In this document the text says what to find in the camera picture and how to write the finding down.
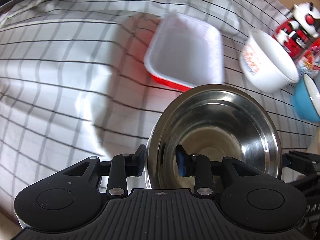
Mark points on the white paper noodle bowl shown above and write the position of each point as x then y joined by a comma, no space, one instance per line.
266,64

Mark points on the blue ceramic bowl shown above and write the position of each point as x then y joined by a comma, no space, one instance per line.
306,99

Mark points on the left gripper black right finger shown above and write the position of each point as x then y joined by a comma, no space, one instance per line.
197,166

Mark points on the red cereal bag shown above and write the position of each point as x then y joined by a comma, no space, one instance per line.
309,62

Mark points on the white black grid tablecloth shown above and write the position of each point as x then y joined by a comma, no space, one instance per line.
73,82

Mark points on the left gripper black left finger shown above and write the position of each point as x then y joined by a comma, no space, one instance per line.
122,167

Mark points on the white and red rectangular tray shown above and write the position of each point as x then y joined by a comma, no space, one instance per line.
185,52

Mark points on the stainless steel bowl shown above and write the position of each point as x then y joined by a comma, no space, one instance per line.
215,121

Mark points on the red panda robot figurine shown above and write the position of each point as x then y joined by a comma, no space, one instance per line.
299,31

